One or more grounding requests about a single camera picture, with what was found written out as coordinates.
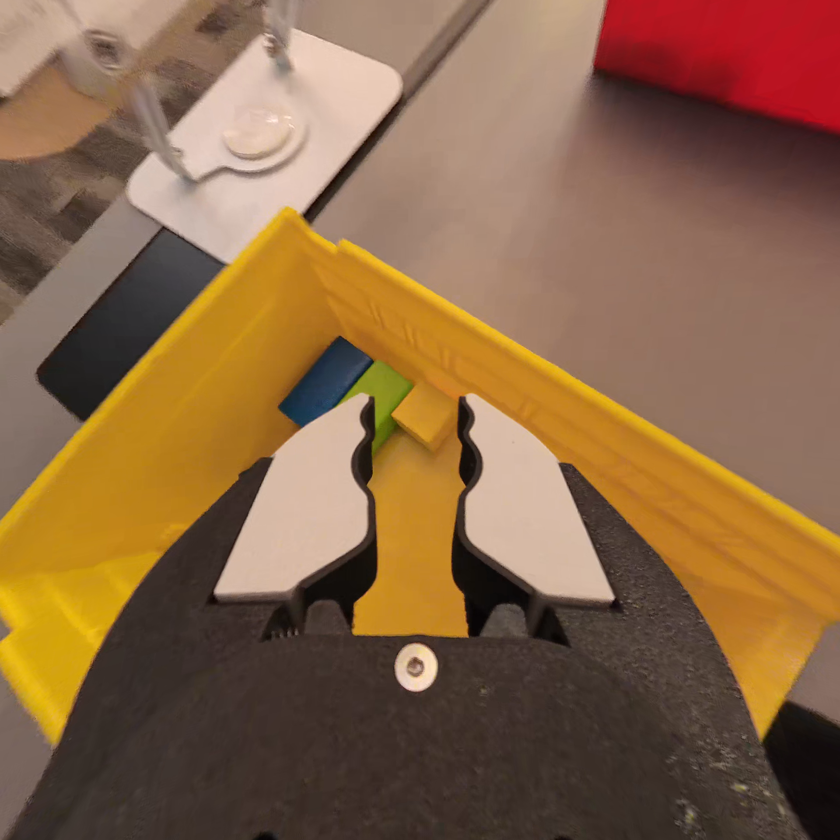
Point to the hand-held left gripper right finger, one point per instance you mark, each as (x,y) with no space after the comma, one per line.
(531,525)

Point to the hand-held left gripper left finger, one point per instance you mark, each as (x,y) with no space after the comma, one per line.
(302,518)

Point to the dark blue wooden block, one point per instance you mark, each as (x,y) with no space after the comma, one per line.
(325,384)

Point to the yellow plastic bin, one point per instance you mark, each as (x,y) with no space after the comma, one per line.
(197,426)

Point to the green wooden block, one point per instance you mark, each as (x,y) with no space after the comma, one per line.
(387,400)

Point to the yellow wooden cube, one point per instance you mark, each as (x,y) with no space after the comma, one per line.
(423,417)

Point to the red plastic bin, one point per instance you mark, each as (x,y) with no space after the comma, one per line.
(722,52)

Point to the wooden framed instruction sign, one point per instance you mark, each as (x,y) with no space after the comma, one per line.
(46,124)

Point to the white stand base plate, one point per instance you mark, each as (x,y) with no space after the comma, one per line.
(328,118)

